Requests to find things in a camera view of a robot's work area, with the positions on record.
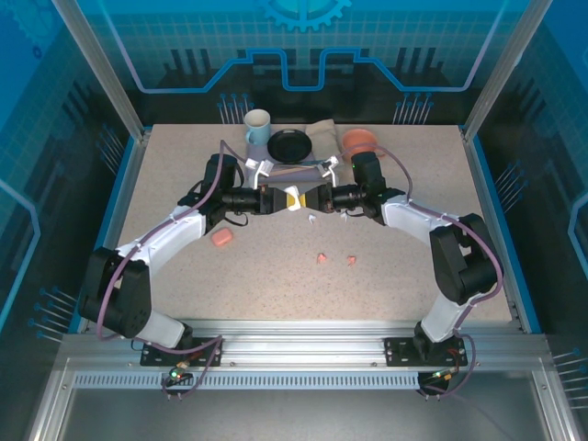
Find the white earbud charging case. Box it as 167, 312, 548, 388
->
283, 184, 308, 213

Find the lavender tray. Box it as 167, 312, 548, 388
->
245, 140, 322, 176

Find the black plate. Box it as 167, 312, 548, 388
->
267, 129, 313, 164

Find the beige folded cloth napkin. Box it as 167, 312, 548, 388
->
305, 119, 344, 160

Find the light blue mug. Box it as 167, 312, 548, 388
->
243, 108, 272, 147

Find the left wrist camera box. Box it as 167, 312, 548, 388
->
244, 157, 276, 179

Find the aluminium mounting rail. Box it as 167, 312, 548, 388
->
59, 319, 550, 368

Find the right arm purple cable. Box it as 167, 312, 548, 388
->
372, 144, 505, 399

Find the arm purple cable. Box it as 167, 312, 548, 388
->
96, 139, 249, 401
372, 144, 505, 399

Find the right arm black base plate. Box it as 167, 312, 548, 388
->
383, 336, 469, 368

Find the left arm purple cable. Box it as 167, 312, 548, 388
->
96, 139, 249, 401

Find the aluminium frame post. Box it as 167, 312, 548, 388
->
51, 0, 151, 141
461, 0, 555, 143

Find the slotted grey cable duct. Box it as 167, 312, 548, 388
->
73, 372, 422, 390

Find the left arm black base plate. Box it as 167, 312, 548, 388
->
140, 337, 224, 368

